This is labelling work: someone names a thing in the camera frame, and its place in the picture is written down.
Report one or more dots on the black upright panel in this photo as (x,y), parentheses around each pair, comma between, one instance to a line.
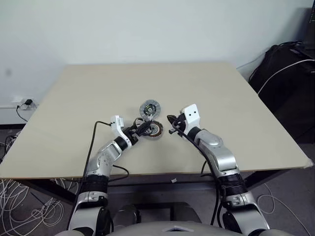
(311,27)

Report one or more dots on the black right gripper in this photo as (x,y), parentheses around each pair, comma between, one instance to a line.
(180,124)

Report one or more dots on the small white clip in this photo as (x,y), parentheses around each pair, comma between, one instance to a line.
(174,181)

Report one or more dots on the grey round motor stator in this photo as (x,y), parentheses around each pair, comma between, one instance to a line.
(150,108)

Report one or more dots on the black table frame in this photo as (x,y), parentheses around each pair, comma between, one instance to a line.
(160,184)

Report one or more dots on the grey stator housing copper windings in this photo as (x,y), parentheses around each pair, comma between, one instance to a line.
(158,136)

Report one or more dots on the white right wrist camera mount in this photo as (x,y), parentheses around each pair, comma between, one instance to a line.
(192,115)

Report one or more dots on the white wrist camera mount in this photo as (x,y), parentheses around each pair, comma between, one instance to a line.
(192,115)
(116,124)

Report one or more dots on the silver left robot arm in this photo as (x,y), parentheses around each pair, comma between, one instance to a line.
(105,157)

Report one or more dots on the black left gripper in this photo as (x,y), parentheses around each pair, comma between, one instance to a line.
(132,131)

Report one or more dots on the black power adapter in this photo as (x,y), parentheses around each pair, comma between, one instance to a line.
(29,102)

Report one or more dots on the grey robot torso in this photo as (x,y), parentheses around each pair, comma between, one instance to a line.
(172,230)

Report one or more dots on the black bag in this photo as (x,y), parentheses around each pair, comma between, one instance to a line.
(283,98)

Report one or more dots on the dark rounded shape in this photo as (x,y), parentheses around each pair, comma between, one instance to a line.
(126,214)

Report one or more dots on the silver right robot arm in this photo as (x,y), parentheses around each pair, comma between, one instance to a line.
(221,157)

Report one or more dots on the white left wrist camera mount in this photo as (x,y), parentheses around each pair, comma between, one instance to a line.
(116,124)

